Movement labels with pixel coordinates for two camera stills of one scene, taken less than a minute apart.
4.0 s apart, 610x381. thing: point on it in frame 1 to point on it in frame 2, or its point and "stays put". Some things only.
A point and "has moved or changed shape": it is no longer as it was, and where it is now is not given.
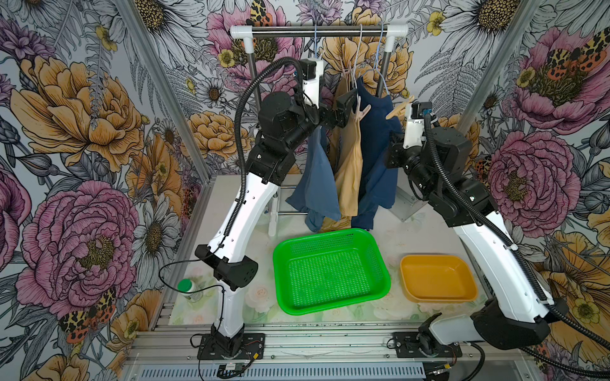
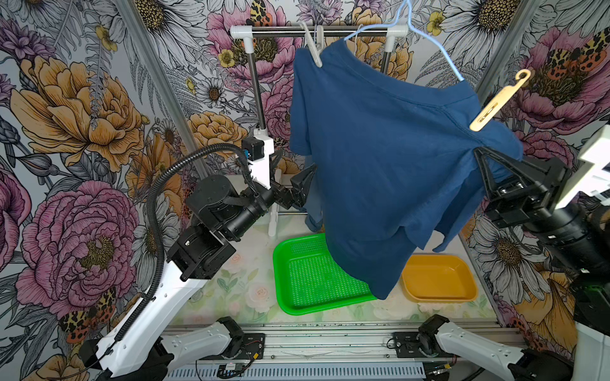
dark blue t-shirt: x=380 y=182 has moved or changed shape
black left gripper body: x=326 y=119 to x=283 y=198
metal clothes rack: x=364 y=31 stays put
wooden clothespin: x=399 y=110 to x=523 y=75
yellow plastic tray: x=438 y=278 stays put
